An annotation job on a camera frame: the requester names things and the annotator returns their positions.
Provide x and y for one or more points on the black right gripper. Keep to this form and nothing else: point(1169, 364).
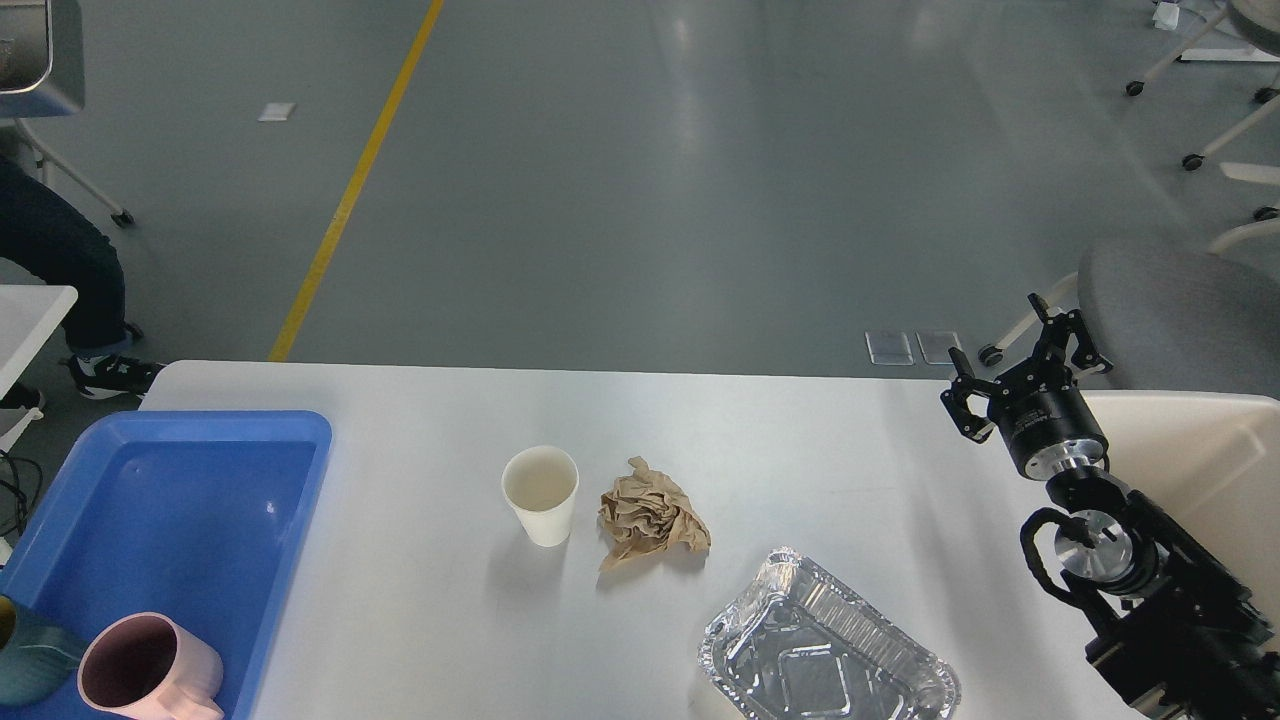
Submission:
point(1041, 415)

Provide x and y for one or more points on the pink mug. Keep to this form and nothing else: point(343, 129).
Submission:
point(146, 666)

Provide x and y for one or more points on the square stainless steel dish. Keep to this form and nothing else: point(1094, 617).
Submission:
point(42, 60)

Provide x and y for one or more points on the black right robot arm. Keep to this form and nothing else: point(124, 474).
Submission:
point(1176, 634)

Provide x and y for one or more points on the right floor socket plate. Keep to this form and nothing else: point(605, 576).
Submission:
point(936, 346)

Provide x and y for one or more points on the floor socket plate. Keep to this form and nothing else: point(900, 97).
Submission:
point(936, 346)
point(889, 348)

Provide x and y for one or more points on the left floor socket plate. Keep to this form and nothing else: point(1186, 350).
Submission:
point(889, 348)

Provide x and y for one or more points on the grey office chair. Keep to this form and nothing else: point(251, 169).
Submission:
point(1171, 319)

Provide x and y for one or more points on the beige plastic bin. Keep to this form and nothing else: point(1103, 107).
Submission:
point(1211, 461)

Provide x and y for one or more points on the aluminium foil tray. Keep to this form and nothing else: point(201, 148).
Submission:
point(798, 643)

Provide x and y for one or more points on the crumpled brown paper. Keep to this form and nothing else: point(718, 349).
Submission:
point(647, 512)

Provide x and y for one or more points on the white paper cup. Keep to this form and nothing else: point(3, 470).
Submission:
point(540, 486)

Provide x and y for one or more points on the blue plastic tray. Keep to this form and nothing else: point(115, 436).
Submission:
point(199, 515)

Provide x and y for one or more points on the seated person in jeans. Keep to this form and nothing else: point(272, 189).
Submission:
point(43, 234)

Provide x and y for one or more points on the white side table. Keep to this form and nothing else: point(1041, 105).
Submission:
point(30, 313)

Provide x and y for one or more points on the teal ceramic mug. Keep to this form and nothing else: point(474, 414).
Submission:
point(37, 655)

